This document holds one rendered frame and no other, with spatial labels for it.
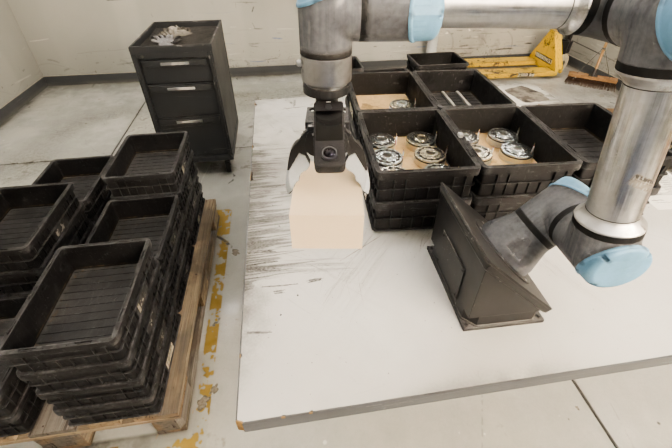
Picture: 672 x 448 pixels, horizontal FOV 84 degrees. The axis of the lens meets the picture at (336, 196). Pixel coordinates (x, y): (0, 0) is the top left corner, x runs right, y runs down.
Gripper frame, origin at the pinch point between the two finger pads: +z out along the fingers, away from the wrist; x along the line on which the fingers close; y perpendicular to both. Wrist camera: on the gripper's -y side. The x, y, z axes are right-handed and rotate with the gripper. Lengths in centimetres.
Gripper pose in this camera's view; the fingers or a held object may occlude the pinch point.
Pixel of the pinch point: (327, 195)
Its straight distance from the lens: 67.2
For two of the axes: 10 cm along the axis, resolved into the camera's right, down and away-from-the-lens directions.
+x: -10.0, 0.0, 0.0
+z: 0.0, 8.0, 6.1
